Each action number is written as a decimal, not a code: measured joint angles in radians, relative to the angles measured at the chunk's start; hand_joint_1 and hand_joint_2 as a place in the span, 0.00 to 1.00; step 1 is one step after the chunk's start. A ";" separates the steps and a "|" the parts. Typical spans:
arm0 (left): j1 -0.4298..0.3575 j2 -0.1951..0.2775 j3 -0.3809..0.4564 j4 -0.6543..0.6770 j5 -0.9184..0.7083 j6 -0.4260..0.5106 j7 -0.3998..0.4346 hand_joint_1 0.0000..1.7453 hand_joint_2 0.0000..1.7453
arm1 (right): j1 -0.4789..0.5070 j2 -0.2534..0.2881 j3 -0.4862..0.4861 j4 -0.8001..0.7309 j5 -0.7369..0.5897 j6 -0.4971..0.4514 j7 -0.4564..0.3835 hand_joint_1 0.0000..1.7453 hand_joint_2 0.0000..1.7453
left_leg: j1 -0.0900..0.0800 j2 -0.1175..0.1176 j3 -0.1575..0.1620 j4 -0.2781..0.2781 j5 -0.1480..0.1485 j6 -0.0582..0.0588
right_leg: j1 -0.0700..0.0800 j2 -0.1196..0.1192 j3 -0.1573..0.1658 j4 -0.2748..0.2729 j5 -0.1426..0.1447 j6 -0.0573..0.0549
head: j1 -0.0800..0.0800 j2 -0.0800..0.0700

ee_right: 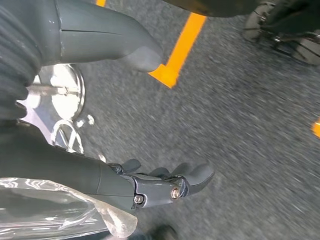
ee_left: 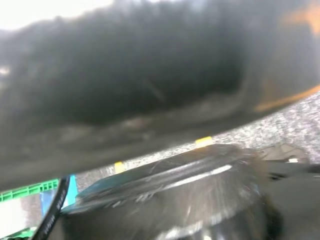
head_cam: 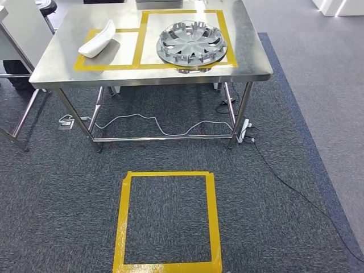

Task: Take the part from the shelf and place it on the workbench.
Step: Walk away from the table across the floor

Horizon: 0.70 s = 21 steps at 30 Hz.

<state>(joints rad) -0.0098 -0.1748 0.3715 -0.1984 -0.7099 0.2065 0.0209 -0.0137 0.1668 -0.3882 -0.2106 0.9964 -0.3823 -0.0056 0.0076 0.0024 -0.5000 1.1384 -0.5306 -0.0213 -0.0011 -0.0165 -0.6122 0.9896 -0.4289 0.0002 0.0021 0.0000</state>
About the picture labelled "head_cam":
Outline grey plastic wheel cover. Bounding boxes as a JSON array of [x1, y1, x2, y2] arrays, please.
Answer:
[[156, 20, 228, 69]]

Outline grey floor socket box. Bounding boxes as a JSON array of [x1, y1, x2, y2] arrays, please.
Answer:
[[58, 117, 75, 131]]

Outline black bag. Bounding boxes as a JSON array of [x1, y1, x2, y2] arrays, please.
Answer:
[[2, 60, 36, 93]]

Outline white floor cable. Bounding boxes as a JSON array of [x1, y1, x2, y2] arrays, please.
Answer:
[[58, 112, 237, 138]]

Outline yellow workbench tape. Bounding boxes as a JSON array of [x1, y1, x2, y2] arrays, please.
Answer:
[[73, 9, 238, 72]]

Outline white curved plastic part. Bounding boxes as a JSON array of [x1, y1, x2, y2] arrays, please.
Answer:
[[78, 19, 117, 59]]

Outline round stool with chrome leg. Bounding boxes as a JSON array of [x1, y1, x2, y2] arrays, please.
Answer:
[[34, 0, 58, 35]]

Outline black floor cable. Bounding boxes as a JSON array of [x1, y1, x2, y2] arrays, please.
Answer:
[[244, 134, 364, 264]]

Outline yellow floor tape square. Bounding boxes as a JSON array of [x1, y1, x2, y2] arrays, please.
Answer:
[[112, 171, 224, 273]]

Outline white power strip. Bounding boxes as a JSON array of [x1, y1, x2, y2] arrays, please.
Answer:
[[236, 118, 253, 144]]

